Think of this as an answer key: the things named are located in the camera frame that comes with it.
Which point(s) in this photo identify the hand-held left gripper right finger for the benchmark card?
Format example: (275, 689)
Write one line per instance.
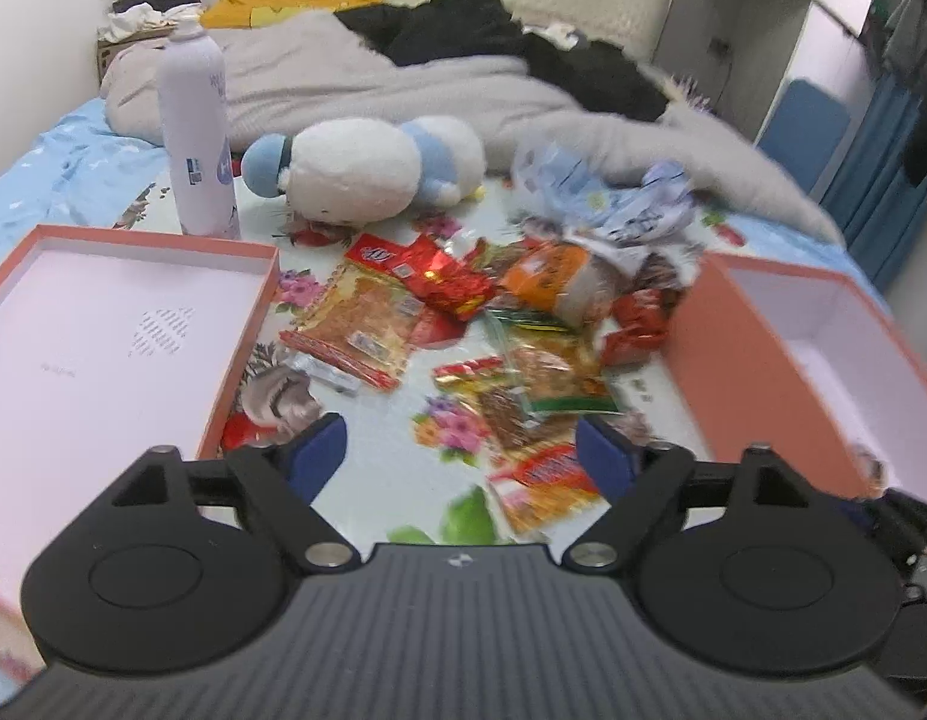
(600, 457)

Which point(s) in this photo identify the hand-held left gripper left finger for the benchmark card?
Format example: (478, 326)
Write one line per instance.
(322, 450)

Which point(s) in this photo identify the deep orange cardboard box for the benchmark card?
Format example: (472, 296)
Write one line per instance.
(733, 360)

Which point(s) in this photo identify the orange and white snack packet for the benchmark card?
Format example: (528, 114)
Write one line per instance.
(546, 277)

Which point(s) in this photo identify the red foil snack packet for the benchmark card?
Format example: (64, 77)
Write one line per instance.
(448, 285)

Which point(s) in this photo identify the orange red snack packet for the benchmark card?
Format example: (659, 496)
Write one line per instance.
(538, 484)

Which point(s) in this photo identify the small silver snack packet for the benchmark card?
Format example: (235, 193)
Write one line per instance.
(328, 375)

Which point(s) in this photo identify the green edged snack packet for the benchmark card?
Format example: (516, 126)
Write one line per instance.
(561, 367)

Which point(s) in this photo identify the floral plastic tablecloth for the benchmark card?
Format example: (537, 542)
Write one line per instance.
(426, 495)

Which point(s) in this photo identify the small red snack packet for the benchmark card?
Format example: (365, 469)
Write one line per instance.
(636, 330)

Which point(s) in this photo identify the large orange snack packet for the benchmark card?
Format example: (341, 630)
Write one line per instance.
(366, 315)

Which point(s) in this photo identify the brown snack packet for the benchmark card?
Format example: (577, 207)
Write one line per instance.
(658, 274)

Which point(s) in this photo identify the shallow orange box lid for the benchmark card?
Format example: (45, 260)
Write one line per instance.
(96, 360)

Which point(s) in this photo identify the blue and white plastic bag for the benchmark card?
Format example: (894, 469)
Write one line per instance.
(583, 187)

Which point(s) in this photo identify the white and blue plush toy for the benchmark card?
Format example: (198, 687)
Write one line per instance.
(358, 165)

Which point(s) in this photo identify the white lotion bottle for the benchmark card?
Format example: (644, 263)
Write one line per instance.
(197, 127)

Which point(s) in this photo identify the blue curtain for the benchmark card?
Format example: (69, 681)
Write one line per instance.
(876, 180)

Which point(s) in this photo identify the grey blanket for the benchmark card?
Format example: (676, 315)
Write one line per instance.
(433, 90)

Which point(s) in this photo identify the blue chair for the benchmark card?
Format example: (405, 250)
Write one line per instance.
(804, 127)

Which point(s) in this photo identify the light blue bedsheet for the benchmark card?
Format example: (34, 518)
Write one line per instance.
(51, 157)

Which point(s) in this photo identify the black clothing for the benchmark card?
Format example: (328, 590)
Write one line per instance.
(463, 30)

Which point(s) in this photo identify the yellow pillow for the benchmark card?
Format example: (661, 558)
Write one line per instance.
(283, 4)

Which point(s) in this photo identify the white cabinet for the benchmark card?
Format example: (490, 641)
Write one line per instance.
(741, 7)

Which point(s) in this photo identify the pile of clothes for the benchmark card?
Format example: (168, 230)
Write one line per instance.
(156, 4)

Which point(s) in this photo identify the dark hanging clothes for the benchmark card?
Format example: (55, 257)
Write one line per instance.
(917, 52)

